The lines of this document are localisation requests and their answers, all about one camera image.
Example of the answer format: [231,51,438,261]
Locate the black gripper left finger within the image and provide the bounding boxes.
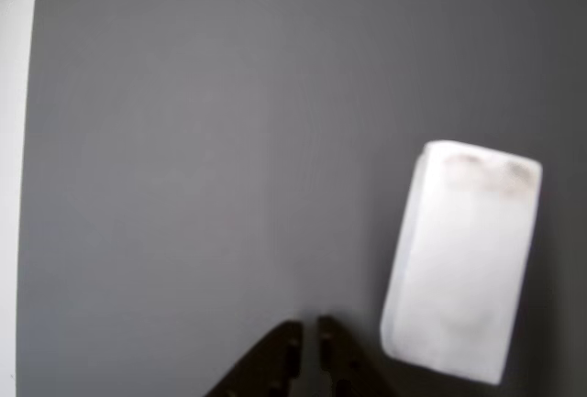
[204,320,305,397]

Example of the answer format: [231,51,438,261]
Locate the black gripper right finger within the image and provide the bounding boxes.
[317,315,398,397]

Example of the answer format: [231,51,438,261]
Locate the white rectangular block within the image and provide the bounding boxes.
[380,139,544,386]

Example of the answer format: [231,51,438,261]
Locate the grey table mat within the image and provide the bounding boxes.
[16,0,587,397]

